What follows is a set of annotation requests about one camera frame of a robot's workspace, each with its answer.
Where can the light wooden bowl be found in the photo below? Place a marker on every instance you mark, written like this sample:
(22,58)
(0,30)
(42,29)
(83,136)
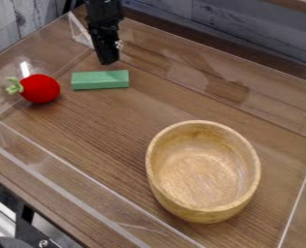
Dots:
(203,170)

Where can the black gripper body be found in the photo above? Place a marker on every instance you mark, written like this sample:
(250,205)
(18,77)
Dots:
(104,14)

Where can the clear acrylic corner bracket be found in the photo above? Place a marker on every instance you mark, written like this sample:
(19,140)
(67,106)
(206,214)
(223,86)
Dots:
(78,31)

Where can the green rectangular block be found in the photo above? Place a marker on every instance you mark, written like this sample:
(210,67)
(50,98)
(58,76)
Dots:
(99,80)

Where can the black metal table leg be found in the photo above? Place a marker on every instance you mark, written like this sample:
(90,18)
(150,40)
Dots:
(27,233)

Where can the red plush tomato toy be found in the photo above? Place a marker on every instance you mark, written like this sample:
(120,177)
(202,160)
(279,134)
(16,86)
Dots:
(36,88)

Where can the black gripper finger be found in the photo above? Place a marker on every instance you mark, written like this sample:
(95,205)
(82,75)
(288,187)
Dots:
(95,38)
(110,45)

